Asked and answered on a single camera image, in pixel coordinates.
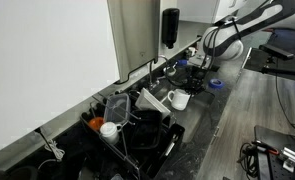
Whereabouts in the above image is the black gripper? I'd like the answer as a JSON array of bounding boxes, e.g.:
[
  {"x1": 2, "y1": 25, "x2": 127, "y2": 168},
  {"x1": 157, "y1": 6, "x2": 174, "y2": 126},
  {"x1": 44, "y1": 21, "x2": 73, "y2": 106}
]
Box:
[{"x1": 185, "y1": 66, "x2": 207, "y2": 94}]

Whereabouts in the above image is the white ceramic mug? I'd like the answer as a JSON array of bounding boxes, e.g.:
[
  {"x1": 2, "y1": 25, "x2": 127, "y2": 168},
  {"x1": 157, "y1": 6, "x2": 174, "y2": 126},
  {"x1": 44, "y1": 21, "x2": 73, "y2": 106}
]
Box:
[{"x1": 167, "y1": 89, "x2": 191, "y2": 111}]

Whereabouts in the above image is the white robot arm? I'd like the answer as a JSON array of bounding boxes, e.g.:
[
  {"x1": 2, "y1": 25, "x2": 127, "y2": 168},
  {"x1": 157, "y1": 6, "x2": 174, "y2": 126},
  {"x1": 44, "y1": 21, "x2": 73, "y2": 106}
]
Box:
[{"x1": 183, "y1": 0, "x2": 295, "y2": 94}]

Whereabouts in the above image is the white lidded cup in rack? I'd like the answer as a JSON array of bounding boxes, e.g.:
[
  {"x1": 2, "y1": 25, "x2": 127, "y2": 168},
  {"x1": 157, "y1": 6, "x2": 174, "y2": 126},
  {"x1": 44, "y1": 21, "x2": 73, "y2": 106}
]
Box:
[{"x1": 100, "y1": 122, "x2": 122, "y2": 145}]

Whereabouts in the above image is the orange cup in rack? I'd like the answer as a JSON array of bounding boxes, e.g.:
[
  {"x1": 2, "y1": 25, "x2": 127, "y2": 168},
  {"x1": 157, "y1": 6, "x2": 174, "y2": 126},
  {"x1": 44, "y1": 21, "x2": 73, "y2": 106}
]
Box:
[{"x1": 89, "y1": 117, "x2": 104, "y2": 131}]

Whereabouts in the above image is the blue tape roll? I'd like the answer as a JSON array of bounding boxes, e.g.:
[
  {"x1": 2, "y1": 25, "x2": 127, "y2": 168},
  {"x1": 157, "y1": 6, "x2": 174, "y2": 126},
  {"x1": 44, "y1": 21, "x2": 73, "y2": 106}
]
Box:
[{"x1": 208, "y1": 79, "x2": 224, "y2": 89}]

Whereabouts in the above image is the white bowl on counter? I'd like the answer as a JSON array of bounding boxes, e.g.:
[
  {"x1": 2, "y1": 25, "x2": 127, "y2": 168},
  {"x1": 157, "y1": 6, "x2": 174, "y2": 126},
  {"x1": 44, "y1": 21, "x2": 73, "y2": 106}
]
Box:
[{"x1": 163, "y1": 67, "x2": 176, "y2": 76}]

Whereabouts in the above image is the chrome gooseneck faucet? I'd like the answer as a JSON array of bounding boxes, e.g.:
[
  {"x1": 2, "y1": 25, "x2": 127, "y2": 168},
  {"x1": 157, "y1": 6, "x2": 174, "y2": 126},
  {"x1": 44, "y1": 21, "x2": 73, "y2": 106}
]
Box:
[{"x1": 148, "y1": 55, "x2": 169, "y2": 91}]

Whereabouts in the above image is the white square plate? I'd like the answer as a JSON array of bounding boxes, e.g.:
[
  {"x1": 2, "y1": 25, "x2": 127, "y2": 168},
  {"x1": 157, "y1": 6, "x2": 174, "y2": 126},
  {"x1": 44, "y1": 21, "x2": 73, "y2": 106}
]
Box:
[{"x1": 135, "y1": 88, "x2": 171, "y2": 118}]

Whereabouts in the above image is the black soap dispenser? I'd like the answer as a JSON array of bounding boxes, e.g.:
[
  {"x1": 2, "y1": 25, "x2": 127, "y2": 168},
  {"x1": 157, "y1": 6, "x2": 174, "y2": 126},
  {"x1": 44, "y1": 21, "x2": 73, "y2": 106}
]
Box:
[{"x1": 161, "y1": 8, "x2": 180, "y2": 49}]

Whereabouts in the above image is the black tray in rack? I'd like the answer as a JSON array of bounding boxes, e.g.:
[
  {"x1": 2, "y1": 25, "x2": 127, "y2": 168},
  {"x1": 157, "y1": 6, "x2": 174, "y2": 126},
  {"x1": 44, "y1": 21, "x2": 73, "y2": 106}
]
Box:
[{"x1": 130, "y1": 110, "x2": 162, "y2": 150}]

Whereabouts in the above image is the steel paper towel dispenser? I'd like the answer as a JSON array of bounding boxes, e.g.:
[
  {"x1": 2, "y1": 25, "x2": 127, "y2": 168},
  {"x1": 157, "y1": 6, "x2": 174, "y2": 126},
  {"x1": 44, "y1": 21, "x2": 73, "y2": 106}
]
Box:
[{"x1": 107, "y1": 0, "x2": 160, "y2": 84}]

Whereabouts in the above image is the black dish drying rack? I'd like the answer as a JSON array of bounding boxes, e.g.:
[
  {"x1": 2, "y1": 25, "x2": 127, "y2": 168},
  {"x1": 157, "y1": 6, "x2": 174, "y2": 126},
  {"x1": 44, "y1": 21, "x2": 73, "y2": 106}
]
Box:
[{"x1": 80, "y1": 93, "x2": 185, "y2": 180}]

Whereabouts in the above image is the clear plastic food container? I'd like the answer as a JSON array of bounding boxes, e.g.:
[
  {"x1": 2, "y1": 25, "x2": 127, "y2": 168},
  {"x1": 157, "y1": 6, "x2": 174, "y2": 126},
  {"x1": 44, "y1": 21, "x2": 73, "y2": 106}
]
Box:
[{"x1": 104, "y1": 93, "x2": 131, "y2": 124}]

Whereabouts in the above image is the black equipment table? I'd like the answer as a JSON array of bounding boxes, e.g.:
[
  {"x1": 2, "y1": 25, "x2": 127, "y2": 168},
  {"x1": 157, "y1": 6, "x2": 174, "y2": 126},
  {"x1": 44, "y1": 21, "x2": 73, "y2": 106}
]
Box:
[{"x1": 236, "y1": 124, "x2": 295, "y2": 180}]

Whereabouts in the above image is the black camera on stand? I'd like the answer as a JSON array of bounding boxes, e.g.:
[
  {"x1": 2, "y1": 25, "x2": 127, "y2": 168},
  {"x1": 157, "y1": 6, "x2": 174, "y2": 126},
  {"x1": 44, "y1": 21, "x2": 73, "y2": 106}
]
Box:
[{"x1": 259, "y1": 44, "x2": 295, "y2": 76}]

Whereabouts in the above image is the white coiled cable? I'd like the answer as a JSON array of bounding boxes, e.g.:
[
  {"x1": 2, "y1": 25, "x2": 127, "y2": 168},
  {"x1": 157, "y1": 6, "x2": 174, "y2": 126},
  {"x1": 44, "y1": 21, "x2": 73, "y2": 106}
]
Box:
[{"x1": 36, "y1": 139, "x2": 67, "y2": 171}]

